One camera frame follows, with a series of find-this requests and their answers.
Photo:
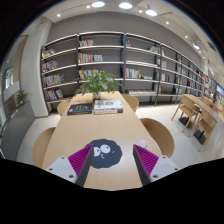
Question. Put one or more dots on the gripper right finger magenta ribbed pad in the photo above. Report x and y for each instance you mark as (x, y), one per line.
(151, 167)

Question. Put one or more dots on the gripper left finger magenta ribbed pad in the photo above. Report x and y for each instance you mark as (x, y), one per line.
(74, 168)

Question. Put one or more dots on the white computer mouse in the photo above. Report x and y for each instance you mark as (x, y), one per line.
(142, 143)

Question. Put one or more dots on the black cartoon face mouse pad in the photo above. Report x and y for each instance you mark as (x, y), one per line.
(107, 153)

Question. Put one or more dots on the wooden chair near right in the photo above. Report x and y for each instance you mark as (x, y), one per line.
(161, 135)

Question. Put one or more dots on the wooden chair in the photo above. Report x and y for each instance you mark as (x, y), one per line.
(40, 146)
(161, 135)
(130, 102)
(62, 106)

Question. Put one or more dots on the wooden chair near left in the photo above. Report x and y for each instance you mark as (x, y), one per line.
(40, 146)

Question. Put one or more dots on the dark hardcover book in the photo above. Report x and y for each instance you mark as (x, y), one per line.
(77, 109)

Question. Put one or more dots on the wooden chair far left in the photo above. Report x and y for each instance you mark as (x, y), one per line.
(62, 106)

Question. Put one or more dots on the wooden chair far right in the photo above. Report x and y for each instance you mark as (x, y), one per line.
(130, 102)

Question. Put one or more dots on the wooden armchair front right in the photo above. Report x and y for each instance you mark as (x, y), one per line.
(204, 126)

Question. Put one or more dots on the wooden armchair by right table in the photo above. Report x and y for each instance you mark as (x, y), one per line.
(188, 106)

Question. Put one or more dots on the green potted plant on table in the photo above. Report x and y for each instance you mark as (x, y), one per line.
(97, 83)

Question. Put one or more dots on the green plant at left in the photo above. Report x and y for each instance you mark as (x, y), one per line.
(21, 97)

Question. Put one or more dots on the large grey wall bookshelf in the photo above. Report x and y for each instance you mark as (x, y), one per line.
(152, 71)

